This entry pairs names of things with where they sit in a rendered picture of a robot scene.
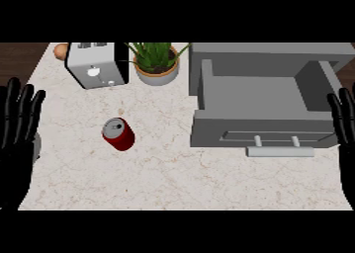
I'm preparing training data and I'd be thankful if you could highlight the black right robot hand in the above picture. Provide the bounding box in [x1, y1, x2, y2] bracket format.
[326, 80, 355, 211]

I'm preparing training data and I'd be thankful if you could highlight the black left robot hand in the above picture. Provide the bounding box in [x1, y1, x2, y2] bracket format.
[0, 77, 48, 211]

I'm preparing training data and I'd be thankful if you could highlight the grey drawer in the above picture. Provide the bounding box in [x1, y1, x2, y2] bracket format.
[189, 58, 347, 158]

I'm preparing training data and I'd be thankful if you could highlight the red soda can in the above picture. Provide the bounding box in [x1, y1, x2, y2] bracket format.
[101, 117, 137, 152]

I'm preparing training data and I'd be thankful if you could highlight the grey drawer cabinet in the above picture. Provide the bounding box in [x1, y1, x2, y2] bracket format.
[187, 42, 355, 112]

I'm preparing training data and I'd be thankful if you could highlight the orange round fruit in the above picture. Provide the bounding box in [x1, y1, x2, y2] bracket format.
[54, 42, 70, 61]

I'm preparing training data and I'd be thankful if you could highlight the silver toaster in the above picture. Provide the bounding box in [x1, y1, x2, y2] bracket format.
[63, 42, 133, 90]

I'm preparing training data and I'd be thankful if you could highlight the potted green plant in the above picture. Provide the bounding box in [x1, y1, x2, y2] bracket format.
[125, 42, 192, 87]

